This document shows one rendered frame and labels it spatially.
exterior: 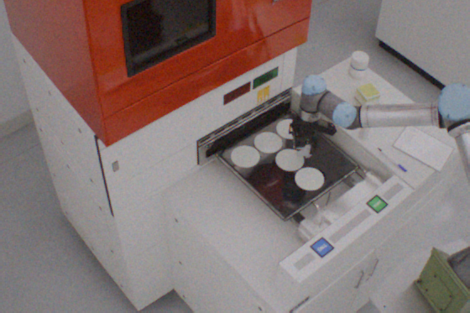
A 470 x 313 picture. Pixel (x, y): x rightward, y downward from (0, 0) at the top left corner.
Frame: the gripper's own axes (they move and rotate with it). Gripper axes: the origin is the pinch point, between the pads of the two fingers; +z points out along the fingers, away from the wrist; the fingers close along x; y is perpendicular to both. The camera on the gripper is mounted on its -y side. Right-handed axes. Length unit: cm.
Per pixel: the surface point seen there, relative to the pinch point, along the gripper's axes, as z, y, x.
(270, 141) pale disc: 1.3, 10.9, -10.0
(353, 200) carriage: 3.3, -10.5, 20.9
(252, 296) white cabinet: 16, 31, 43
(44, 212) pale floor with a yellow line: 91, 113, -64
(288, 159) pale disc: 1.2, 7.2, -0.5
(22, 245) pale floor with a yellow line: 91, 126, -45
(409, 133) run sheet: -5.6, -38.7, 3.0
